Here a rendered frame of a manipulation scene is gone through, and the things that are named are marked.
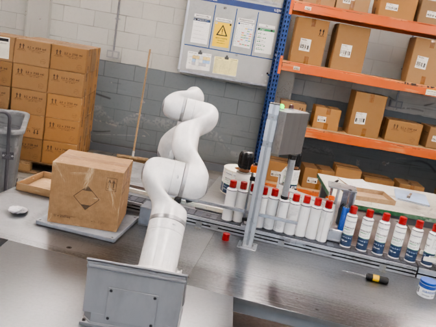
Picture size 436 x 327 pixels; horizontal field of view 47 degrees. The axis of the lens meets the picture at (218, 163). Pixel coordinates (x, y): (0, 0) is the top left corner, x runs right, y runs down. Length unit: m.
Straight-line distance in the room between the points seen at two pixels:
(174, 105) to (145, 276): 0.75
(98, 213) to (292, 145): 0.89
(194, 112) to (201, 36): 4.55
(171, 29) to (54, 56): 1.81
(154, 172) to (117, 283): 0.38
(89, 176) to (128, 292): 0.76
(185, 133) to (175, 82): 4.85
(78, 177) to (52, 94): 3.36
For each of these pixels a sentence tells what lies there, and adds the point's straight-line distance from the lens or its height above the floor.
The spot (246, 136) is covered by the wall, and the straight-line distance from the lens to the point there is 6.74.
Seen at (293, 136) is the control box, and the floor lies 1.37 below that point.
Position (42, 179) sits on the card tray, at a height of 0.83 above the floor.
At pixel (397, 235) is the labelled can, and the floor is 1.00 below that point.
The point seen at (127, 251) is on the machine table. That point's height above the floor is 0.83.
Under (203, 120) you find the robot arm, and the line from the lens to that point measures 1.95.
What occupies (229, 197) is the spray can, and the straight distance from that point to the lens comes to 2.43.
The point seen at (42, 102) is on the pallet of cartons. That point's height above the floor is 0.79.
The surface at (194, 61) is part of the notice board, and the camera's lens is 6.53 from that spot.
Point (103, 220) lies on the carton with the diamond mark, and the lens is 2.23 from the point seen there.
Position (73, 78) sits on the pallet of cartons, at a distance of 5.44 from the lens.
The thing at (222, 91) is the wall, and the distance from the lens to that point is 6.66.
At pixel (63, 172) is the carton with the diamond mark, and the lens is 2.21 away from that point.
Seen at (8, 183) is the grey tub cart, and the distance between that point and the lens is 4.30.
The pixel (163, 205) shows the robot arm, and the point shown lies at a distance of 1.64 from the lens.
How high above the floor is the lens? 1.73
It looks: 14 degrees down
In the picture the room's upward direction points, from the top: 10 degrees clockwise
